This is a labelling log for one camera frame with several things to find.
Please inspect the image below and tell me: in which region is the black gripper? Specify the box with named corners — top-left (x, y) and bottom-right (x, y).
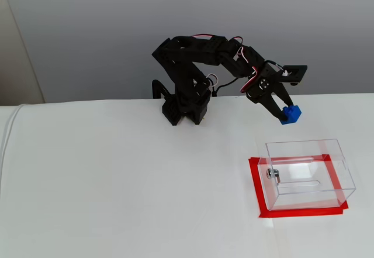
top-left (245, 61), bottom-right (295, 122)

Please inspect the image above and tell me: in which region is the blue lego brick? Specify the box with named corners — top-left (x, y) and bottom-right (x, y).
top-left (279, 104), bottom-right (302, 125)

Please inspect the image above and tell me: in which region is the transparent acrylic box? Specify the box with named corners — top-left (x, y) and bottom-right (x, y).
top-left (265, 138), bottom-right (357, 212)

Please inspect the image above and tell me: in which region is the silver cam lock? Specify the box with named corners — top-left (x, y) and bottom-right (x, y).
top-left (266, 167), bottom-right (282, 186)

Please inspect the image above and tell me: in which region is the red tape rectangle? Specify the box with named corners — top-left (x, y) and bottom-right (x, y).
top-left (248, 153), bottom-right (350, 219)

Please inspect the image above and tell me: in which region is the black table clamp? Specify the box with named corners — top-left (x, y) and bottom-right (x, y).
top-left (151, 79), bottom-right (176, 101)

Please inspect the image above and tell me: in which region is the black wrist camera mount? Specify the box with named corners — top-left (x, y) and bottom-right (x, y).
top-left (279, 64), bottom-right (308, 88)

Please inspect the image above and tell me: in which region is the black camera cable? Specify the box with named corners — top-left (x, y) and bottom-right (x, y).
top-left (212, 78), bottom-right (245, 98)

